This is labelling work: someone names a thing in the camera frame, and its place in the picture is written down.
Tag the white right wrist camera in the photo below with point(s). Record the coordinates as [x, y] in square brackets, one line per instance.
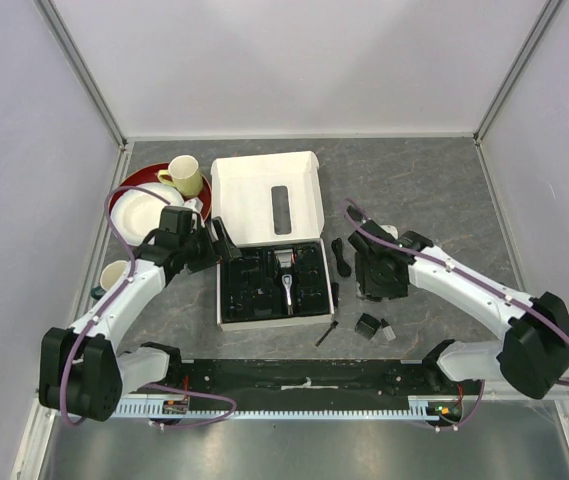
[389, 231]

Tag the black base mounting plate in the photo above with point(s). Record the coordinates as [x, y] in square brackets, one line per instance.
[227, 377]

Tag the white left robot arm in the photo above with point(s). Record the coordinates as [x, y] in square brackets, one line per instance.
[81, 375]

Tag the small clear oil bottle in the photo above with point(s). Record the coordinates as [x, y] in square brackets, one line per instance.
[387, 330]

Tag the light blue cable duct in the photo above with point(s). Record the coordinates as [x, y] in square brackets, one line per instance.
[288, 405]

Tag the yellow mug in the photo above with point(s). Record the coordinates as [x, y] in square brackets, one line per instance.
[183, 174]

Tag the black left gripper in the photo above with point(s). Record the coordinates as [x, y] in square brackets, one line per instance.
[216, 251]

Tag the white cardboard box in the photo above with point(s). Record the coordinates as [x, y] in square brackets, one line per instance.
[269, 199]

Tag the black comb attachment lower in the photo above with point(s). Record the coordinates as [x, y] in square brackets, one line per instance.
[367, 326]

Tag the white cup green handle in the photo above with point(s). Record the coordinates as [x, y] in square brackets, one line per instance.
[112, 276]

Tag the silver black hair clipper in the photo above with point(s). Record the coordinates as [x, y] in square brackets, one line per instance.
[285, 262]

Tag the black plastic tray insert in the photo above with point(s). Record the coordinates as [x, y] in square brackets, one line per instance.
[250, 293]

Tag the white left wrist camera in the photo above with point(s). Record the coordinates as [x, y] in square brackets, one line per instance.
[196, 205]

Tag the black cleaning brush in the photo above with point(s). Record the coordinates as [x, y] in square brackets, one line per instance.
[330, 329]

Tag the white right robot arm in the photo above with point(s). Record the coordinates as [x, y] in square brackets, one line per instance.
[530, 347]

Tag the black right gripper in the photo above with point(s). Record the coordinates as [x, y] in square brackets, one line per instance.
[394, 290]

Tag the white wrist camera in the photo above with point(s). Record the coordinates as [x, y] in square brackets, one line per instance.
[389, 231]
[196, 205]

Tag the white round plate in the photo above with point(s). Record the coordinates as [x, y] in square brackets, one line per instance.
[136, 213]

